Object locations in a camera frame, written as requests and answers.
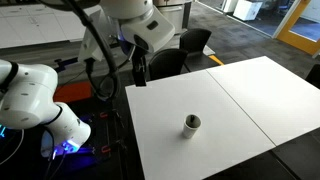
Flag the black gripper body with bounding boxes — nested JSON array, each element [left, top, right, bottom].
[[131, 49, 148, 73]]

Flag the white paper cup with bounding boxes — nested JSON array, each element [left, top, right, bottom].
[[182, 114, 202, 140]]

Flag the black chair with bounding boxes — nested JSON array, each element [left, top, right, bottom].
[[304, 63, 320, 90], [148, 48, 189, 82], [179, 28, 221, 73]]

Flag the orange floor mat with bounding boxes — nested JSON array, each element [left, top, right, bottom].
[[53, 80, 94, 104]]

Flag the black robot stand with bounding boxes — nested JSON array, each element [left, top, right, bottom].
[[0, 93, 136, 180]]

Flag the white cabinets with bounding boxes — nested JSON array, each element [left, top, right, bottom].
[[0, 3, 88, 50]]

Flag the yellow door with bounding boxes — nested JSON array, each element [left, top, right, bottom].
[[275, 0, 320, 56]]

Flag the black cable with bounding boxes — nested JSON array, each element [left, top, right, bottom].
[[38, 0, 122, 101]]

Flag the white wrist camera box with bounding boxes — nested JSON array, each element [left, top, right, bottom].
[[78, 9, 116, 64]]

